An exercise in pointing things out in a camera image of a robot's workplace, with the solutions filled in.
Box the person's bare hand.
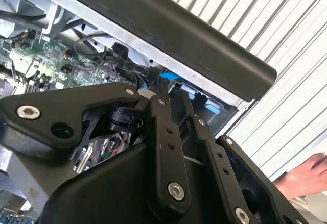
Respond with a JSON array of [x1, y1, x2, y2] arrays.
[[272, 152, 327, 201]]

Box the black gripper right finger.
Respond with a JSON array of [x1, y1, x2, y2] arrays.
[[178, 90, 310, 224]]

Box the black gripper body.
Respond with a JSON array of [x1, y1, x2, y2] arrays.
[[38, 142, 230, 224]]

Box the black disk wire connector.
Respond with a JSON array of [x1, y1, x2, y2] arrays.
[[132, 66, 161, 93]]

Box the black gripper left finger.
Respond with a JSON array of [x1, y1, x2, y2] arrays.
[[0, 76, 192, 209]]

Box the hard disk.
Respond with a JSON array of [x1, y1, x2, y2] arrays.
[[168, 80, 240, 122]]

